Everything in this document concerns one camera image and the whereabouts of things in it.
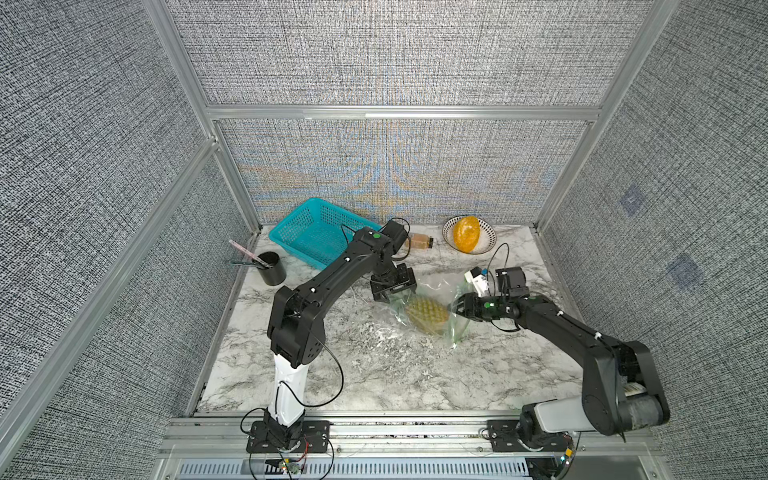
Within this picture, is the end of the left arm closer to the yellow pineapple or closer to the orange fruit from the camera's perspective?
the yellow pineapple

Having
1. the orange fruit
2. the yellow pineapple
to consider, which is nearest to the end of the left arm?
the yellow pineapple

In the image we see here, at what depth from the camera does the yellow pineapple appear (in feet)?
2.86
